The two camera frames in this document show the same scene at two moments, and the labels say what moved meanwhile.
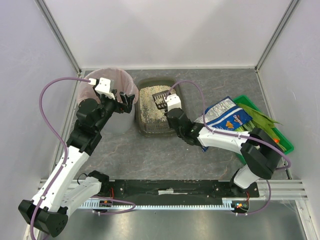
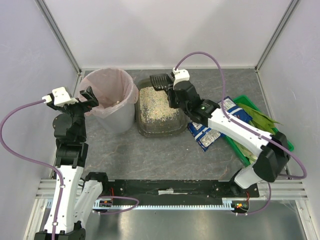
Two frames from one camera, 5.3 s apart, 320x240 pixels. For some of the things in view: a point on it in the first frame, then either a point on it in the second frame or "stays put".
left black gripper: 121,101 to 81,102
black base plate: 129,189 stays put
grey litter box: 150,120 stays put
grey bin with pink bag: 118,123 stays put
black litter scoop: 160,101 to 161,82
